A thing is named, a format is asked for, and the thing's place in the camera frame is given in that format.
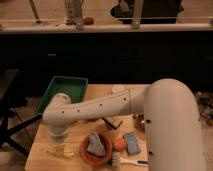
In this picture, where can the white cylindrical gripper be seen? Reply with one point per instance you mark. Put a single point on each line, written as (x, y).
(58, 134)

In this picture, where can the yellow banana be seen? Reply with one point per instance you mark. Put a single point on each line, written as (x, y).
(60, 152)

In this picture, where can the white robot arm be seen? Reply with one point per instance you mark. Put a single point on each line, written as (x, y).
(173, 130)

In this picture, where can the green plastic tray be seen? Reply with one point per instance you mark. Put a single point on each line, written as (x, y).
(74, 87)

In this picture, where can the orange bowl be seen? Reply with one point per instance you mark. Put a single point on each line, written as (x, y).
(94, 160)

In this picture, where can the blue grey cloth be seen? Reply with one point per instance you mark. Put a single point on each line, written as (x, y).
(95, 145)

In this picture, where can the orange ball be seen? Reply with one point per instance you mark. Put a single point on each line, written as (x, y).
(119, 144)

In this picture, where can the white dish brush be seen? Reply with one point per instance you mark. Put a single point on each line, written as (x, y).
(117, 159)

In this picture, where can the white cup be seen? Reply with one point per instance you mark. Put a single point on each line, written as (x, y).
(118, 88)

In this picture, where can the blue sponge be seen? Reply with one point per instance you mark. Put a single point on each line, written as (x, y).
(132, 143)

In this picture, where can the dark brown bowl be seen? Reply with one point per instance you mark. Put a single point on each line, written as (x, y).
(139, 122)

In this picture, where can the red object on counter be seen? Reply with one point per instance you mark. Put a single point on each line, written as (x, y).
(88, 21)

